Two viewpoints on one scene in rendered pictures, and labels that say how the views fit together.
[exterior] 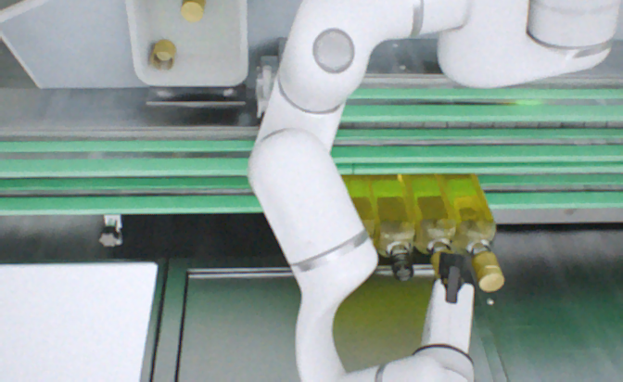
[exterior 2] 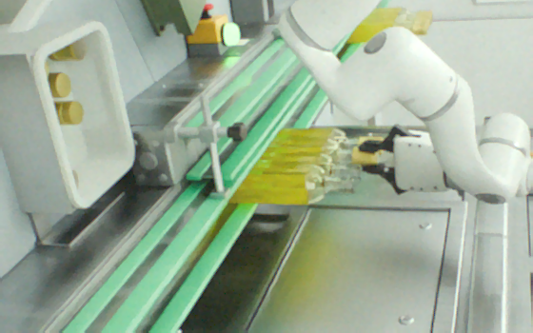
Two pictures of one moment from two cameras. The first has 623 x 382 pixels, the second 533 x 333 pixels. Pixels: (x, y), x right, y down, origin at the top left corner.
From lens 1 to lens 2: 1.01 m
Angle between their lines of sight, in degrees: 58
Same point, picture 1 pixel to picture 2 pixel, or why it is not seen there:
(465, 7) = not seen: outside the picture
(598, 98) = (278, 48)
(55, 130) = (62, 310)
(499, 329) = not seen: hidden behind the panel
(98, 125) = (85, 276)
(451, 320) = not seen: hidden behind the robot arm
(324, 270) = (463, 87)
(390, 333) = (365, 235)
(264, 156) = (404, 42)
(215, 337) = (335, 320)
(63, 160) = (120, 311)
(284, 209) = (431, 66)
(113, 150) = (126, 279)
